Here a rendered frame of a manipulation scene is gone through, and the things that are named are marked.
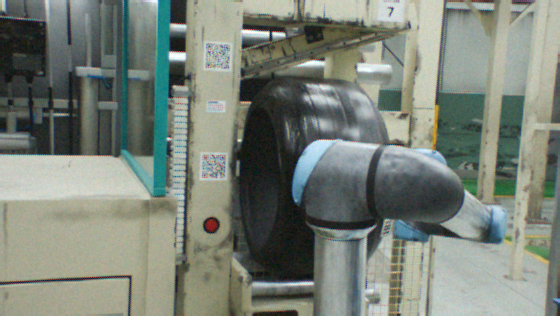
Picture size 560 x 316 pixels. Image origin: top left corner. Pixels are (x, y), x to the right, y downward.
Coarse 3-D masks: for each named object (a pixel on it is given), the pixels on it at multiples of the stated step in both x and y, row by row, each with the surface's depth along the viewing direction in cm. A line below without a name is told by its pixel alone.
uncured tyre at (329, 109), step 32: (256, 96) 203; (288, 96) 184; (320, 96) 184; (352, 96) 187; (256, 128) 220; (288, 128) 178; (320, 128) 176; (352, 128) 179; (384, 128) 186; (256, 160) 225; (288, 160) 175; (256, 192) 225; (288, 192) 175; (256, 224) 220; (288, 224) 177; (256, 256) 200; (288, 256) 182
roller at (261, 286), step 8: (256, 280) 186; (264, 280) 187; (272, 280) 187; (280, 280) 188; (288, 280) 188; (296, 280) 189; (304, 280) 190; (312, 280) 190; (256, 288) 185; (264, 288) 185; (272, 288) 186; (280, 288) 187; (288, 288) 187; (296, 288) 188; (304, 288) 189; (312, 288) 190
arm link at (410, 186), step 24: (384, 168) 104; (408, 168) 104; (432, 168) 105; (384, 192) 104; (408, 192) 103; (432, 192) 104; (456, 192) 108; (384, 216) 107; (408, 216) 106; (432, 216) 107; (456, 216) 116; (480, 216) 127; (504, 216) 137; (480, 240) 138
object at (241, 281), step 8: (232, 256) 199; (232, 264) 190; (232, 272) 189; (240, 272) 183; (232, 280) 189; (240, 280) 181; (248, 280) 180; (232, 288) 189; (240, 288) 181; (248, 288) 180; (232, 296) 189; (240, 296) 181; (248, 296) 180; (240, 304) 180; (248, 304) 181; (240, 312) 181
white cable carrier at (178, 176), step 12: (180, 96) 181; (180, 108) 181; (180, 120) 182; (180, 132) 182; (180, 144) 183; (180, 156) 183; (180, 168) 183; (180, 180) 184; (180, 192) 184; (180, 204) 185; (180, 216) 185; (180, 228) 185; (180, 240) 186; (180, 252) 186
